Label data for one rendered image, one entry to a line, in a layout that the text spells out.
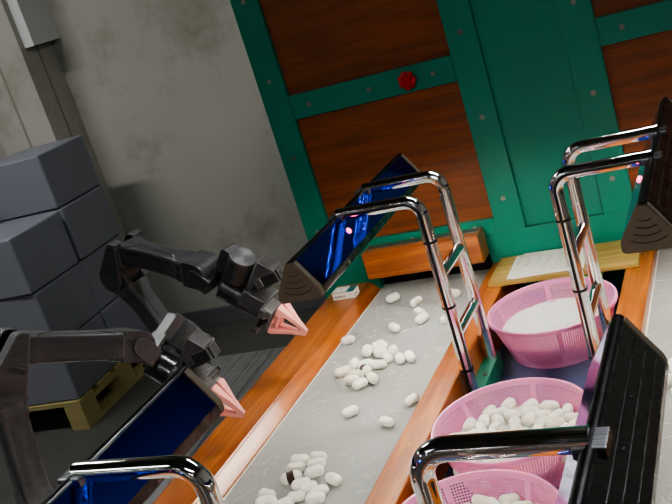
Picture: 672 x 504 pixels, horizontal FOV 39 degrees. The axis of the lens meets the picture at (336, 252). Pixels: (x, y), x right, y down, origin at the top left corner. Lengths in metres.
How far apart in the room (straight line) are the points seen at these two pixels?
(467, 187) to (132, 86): 2.71
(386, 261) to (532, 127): 0.48
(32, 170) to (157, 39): 0.85
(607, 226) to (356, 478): 0.92
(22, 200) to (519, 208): 2.70
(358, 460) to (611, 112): 0.95
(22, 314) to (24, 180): 0.61
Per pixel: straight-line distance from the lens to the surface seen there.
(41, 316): 4.12
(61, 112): 4.79
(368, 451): 1.68
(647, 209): 1.37
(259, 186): 4.55
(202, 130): 4.59
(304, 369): 2.03
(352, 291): 2.32
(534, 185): 2.22
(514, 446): 0.84
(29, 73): 4.69
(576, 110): 2.16
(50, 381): 4.26
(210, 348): 1.74
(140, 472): 1.03
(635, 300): 1.93
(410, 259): 2.28
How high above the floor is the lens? 1.54
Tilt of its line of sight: 16 degrees down
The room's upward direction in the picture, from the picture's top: 18 degrees counter-clockwise
